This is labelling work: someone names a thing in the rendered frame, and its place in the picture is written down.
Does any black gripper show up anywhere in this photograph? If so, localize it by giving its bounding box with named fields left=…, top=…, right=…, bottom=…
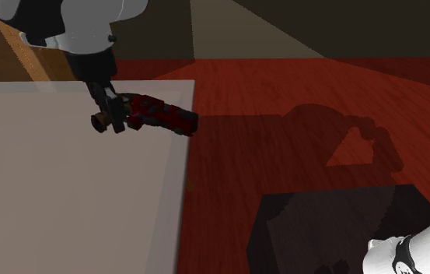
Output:
left=64, top=47, right=128, bottom=135

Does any dark red toy figure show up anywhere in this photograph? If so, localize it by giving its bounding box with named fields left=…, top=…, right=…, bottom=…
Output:
left=90, top=93, right=200, bottom=138

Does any pale grey table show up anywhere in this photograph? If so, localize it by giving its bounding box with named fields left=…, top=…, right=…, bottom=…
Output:
left=0, top=79, right=197, bottom=274

